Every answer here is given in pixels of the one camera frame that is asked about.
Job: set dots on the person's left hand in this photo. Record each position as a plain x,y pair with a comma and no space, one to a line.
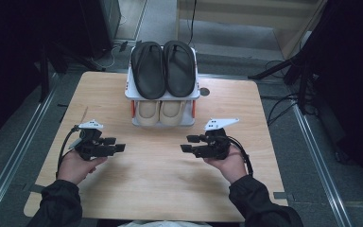
74,168

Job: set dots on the white shoe rack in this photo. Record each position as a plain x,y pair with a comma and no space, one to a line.
187,119

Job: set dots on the black cabinet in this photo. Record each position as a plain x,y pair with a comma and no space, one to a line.
97,25

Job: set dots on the black metal stand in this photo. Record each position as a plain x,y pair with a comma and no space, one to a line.
44,69

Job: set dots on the black flip-flop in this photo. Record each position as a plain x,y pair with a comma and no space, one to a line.
179,69
148,72

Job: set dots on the black tripod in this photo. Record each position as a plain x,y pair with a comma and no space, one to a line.
302,85

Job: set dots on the metal floor rail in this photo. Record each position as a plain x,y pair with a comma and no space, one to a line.
13,157
316,157

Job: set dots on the dark curtain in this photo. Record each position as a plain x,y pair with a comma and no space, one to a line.
9,63
353,78

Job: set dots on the person's right hand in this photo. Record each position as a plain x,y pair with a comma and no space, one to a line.
233,167

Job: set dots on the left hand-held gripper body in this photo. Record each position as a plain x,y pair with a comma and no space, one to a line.
91,146

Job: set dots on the grey tape strip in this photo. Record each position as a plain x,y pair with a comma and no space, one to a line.
34,188
282,195

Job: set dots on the cream clog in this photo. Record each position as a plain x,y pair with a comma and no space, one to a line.
172,114
148,113

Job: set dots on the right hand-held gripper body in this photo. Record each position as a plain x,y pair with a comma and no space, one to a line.
216,146

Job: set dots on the black power adapter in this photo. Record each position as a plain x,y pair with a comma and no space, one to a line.
123,46

